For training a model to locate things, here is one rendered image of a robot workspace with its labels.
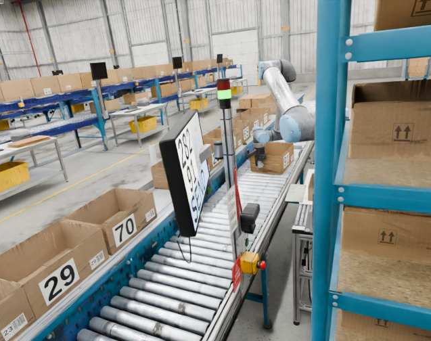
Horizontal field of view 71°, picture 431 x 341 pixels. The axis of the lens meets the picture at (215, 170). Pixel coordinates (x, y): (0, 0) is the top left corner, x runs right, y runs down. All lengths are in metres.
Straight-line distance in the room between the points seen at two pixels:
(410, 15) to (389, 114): 0.18
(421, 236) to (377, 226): 0.07
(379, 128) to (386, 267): 0.26
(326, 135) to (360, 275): 0.30
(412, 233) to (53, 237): 1.51
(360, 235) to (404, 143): 0.19
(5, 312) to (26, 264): 0.39
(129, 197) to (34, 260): 0.59
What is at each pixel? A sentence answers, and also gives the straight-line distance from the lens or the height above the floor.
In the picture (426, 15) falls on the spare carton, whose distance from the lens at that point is 0.68.
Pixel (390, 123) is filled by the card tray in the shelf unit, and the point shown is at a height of 1.60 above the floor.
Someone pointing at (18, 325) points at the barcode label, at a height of 0.92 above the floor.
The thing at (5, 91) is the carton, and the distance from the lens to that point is 6.53.
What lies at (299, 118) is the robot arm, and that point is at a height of 1.41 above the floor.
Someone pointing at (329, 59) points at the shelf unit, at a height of 1.72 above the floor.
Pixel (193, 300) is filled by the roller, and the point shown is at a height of 0.74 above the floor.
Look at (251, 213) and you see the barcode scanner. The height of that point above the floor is 1.08.
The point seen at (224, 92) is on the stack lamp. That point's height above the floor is 1.61.
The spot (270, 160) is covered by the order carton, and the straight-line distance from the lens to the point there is 2.63.
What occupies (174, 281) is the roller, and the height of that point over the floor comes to 0.75.
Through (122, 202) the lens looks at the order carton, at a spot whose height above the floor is 0.95.
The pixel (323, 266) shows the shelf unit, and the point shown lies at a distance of 0.54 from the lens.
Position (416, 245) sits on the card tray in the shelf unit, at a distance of 0.68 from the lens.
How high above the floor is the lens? 1.73
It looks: 20 degrees down
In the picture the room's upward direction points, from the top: 6 degrees counter-clockwise
